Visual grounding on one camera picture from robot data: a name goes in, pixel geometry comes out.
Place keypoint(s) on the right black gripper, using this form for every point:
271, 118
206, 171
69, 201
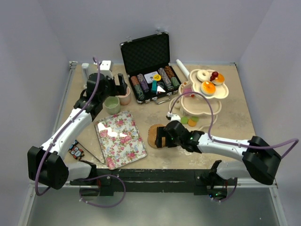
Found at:
162, 133

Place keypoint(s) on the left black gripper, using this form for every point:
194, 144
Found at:
118, 90

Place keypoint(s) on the pink ceramic cup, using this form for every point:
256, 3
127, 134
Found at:
125, 99

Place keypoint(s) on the woven rattan coaster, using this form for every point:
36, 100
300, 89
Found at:
152, 134

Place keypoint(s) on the green ceramic cup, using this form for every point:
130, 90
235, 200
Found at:
112, 105

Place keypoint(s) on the green macaron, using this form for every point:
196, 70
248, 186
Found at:
194, 118
184, 120

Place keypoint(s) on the orange round biscuit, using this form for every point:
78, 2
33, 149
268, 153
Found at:
191, 123

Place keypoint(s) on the cream three-tier cake stand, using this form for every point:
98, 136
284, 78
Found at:
198, 104

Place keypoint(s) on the floral serving tray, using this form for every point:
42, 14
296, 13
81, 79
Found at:
120, 140

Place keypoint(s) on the pink wafer sweet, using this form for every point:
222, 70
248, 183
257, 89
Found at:
187, 92

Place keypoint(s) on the metal tongs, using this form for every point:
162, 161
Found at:
92, 154

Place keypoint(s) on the orange glazed donut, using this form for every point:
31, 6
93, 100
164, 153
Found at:
219, 80

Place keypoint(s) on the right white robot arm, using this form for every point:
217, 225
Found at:
252, 158

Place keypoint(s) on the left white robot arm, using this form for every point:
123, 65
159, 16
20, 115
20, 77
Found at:
46, 163

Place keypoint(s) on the black poker chip case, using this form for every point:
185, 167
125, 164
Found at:
144, 56

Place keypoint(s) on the white clamp device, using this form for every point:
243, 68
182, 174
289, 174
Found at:
85, 73

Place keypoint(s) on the blue owl figurine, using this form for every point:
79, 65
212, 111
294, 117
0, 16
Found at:
73, 145

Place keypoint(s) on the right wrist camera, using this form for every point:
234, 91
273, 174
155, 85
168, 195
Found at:
173, 117

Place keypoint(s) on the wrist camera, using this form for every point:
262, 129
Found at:
173, 117
105, 68

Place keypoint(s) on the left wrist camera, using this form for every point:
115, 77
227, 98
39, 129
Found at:
105, 68

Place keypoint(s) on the black base frame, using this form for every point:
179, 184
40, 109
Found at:
196, 181

